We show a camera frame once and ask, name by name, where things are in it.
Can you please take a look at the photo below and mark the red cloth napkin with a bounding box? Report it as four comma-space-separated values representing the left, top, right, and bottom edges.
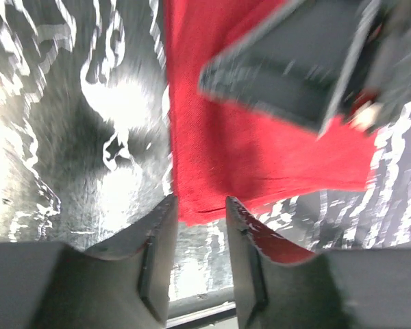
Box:
164, 0, 379, 227

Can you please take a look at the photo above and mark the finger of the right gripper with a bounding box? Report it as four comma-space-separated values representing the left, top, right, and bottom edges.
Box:
199, 1, 380, 134

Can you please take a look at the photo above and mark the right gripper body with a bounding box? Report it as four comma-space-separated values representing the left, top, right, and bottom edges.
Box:
338, 1, 411, 134

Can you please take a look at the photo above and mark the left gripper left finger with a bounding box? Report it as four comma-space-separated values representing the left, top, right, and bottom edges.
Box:
37, 195, 178, 328

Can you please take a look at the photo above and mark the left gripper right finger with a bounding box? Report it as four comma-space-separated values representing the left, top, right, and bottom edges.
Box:
226, 197, 349, 328

